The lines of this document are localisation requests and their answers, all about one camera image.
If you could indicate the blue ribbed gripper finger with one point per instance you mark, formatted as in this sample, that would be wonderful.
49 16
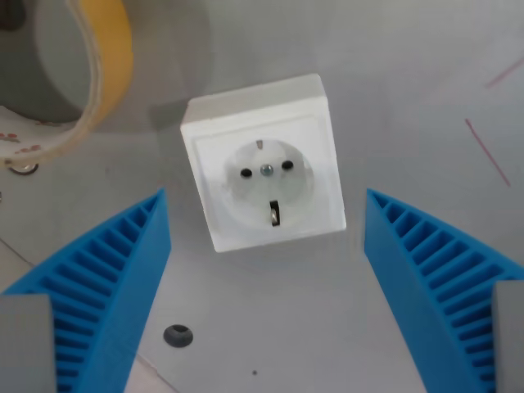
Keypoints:
123 286
409 286

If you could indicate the small silver round fastener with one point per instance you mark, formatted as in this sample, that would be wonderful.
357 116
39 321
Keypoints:
23 168

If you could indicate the grey tape roll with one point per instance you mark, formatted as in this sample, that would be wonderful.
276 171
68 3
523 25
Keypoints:
57 86

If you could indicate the yellow tape roll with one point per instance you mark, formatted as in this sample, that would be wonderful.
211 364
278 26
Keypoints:
114 61

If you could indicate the white wall socket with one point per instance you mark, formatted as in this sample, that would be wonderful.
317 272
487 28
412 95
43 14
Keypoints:
266 172

